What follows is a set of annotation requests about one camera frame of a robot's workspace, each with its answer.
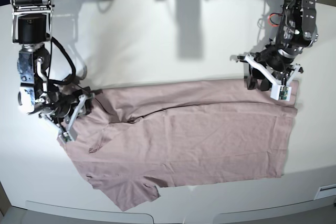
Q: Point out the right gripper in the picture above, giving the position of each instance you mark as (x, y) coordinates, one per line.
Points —
(63, 113)

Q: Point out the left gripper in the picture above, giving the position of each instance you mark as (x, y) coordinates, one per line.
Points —
(270, 66)

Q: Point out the pink T-shirt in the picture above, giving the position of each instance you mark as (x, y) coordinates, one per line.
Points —
(138, 139)

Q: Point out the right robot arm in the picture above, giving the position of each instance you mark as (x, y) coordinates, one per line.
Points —
(38, 93)

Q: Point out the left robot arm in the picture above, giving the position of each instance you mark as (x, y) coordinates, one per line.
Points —
(297, 29)

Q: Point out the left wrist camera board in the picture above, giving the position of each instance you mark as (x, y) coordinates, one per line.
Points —
(280, 92)

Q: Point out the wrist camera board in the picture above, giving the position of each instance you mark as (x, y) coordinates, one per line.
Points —
(280, 92)
(67, 136)

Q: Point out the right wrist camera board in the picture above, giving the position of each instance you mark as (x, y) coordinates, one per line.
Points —
(67, 136)

